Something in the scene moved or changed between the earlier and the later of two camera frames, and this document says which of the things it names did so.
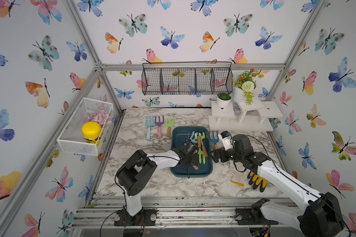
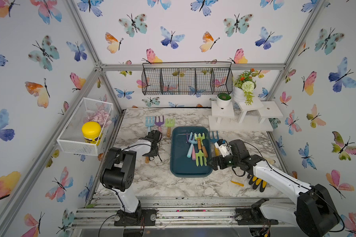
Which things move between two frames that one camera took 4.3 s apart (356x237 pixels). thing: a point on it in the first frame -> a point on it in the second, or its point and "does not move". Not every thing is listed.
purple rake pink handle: (158, 124) does not move
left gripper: (195, 159) -> (155, 153)
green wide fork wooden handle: (169, 123) does not move
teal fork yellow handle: (215, 140) does not move
